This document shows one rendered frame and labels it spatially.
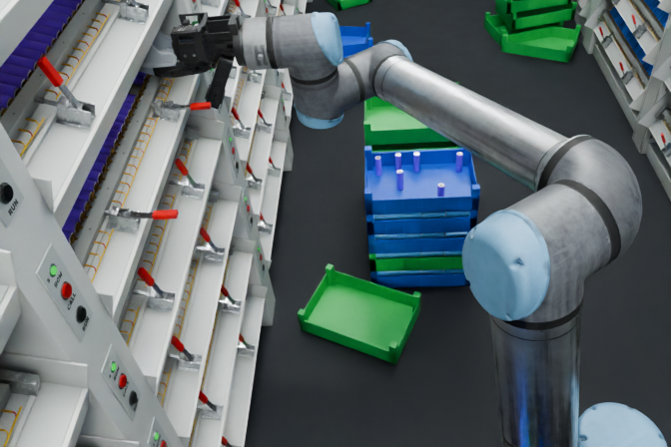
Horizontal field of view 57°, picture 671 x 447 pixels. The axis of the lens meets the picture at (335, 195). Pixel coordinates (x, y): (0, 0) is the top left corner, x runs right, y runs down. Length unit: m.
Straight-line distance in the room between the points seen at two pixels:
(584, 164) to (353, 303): 1.19
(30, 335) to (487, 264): 0.50
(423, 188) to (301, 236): 0.53
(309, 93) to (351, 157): 1.26
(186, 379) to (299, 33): 0.65
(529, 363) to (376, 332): 1.03
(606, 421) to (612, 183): 0.58
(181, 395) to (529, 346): 0.65
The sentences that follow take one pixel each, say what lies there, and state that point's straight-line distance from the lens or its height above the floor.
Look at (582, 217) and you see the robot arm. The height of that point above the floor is 1.00.
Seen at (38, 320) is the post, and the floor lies 1.01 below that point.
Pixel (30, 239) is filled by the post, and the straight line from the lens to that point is 0.68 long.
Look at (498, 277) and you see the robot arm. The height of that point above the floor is 0.95.
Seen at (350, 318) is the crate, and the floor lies 0.00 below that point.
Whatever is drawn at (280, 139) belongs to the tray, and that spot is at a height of 0.16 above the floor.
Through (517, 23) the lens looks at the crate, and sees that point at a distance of 3.00.
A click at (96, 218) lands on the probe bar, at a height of 0.93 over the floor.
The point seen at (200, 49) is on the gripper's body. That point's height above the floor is 0.99.
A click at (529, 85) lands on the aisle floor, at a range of 2.77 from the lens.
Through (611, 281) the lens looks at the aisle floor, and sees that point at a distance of 2.02.
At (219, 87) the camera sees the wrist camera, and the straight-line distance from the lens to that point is 1.16.
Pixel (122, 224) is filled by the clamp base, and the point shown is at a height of 0.90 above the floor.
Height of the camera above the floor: 1.51
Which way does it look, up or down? 43 degrees down
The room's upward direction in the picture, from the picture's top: 7 degrees counter-clockwise
